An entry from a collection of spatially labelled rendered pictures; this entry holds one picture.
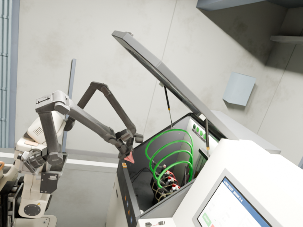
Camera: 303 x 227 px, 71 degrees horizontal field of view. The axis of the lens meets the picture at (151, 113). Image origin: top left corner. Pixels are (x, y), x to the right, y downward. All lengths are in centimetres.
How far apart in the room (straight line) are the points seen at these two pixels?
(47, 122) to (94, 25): 218
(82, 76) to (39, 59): 58
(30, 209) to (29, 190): 16
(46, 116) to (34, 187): 67
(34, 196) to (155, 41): 241
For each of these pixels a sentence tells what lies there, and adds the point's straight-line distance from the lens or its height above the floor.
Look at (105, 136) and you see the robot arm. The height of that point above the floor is 140.
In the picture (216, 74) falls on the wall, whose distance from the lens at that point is 359.
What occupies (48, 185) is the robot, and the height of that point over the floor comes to 95.
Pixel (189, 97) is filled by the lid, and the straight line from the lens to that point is 104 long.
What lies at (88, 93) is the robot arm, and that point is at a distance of 161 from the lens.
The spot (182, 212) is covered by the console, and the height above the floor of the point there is 107.
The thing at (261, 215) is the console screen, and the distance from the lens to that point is 104.
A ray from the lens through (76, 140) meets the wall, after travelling 358.
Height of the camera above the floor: 196
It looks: 18 degrees down
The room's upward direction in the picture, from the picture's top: 14 degrees clockwise
